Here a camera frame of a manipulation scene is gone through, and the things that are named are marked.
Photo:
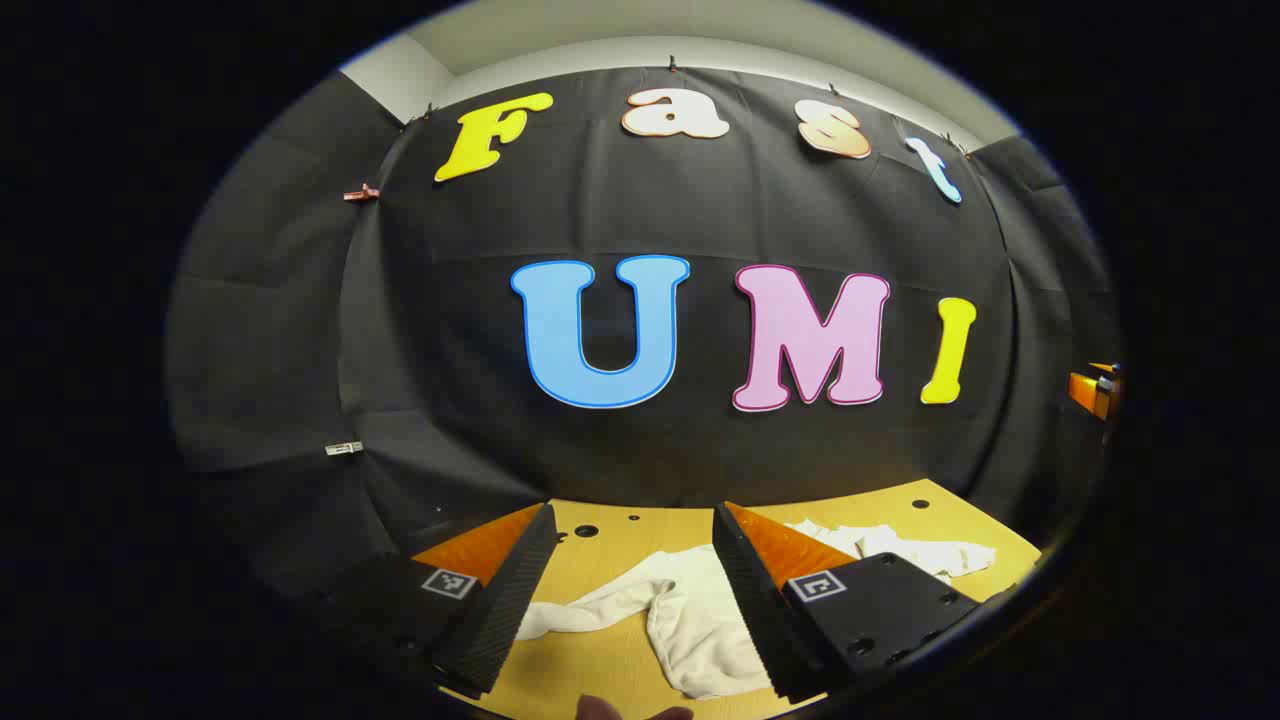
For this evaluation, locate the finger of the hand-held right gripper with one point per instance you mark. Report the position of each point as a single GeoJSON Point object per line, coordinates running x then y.
{"type": "Point", "coordinates": [1090, 390]}

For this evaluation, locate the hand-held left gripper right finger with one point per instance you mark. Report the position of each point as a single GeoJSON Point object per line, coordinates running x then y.
{"type": "Point", "coordinates": [755, 600]}

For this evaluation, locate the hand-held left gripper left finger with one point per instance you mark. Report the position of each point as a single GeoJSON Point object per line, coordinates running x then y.
{"type": "Point", "coordinates": [510, 600]}

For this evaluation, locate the white garment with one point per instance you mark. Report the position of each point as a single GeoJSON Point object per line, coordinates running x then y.
{"type": "Point", "coordinates": [700, 620]}

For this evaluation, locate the black backdrop cloth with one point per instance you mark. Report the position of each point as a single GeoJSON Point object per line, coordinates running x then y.
{"type": "Point", "coordinates": [500, 400]}

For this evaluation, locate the white clip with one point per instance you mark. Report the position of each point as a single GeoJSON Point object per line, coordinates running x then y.
{"type": "Point", "coordinates": [344, 448]}

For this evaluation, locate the red clip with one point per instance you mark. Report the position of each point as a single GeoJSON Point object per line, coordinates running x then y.
{"type": "Point", "coordinates": [362, 192]}

